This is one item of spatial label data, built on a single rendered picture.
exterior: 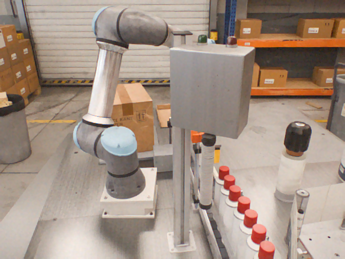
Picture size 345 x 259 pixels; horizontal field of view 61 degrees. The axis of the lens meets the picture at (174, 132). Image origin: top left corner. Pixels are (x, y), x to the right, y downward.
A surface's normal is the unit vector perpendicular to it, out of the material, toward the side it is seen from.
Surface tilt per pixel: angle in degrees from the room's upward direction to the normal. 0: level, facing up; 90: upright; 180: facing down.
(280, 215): 0
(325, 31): 92
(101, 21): 69
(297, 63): 90
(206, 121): 90
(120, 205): 90
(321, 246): 0
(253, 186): 0
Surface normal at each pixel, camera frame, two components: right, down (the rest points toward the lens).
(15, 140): 0.77, 0.26
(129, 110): 0.29, 0.42
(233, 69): -0.45, 0.40
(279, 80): -0.03, 0.44
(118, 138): 0.07, -0.82
